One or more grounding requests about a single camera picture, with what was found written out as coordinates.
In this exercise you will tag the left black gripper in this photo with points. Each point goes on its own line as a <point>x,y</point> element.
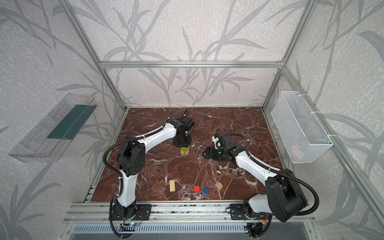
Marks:
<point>182,141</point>

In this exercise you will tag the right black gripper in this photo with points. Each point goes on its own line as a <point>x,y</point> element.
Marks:
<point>214,152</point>

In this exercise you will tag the plain wood block three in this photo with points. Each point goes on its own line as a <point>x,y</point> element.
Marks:
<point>185,153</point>

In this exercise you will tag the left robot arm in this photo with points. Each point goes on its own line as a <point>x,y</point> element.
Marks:
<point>132,152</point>

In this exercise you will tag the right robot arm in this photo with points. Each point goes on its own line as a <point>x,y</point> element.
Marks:
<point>286,196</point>

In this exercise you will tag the wide striped wood block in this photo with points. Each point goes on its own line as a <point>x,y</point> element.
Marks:
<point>172,186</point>

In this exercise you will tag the small wood cube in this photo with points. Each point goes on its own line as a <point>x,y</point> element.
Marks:
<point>219,186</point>

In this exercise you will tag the red cube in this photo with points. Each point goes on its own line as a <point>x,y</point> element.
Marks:
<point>197,189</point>

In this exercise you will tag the pink object in basket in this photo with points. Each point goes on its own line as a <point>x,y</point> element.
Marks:
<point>297,151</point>

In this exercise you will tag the clear plastic bin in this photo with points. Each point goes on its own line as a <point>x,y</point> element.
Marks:
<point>50,138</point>

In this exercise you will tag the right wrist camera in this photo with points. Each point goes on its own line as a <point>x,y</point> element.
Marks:
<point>216,141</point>

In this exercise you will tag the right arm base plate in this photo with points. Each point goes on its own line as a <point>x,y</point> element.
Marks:
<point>240,212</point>

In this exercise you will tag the aluminium frame crossbar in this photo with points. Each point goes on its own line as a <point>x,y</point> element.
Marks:
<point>186,64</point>

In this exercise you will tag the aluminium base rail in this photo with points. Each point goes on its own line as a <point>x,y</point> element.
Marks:
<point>161,212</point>

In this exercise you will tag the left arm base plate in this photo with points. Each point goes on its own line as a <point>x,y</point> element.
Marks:
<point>140,212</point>

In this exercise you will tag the white wire basket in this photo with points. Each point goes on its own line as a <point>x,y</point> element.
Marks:
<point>298,124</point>

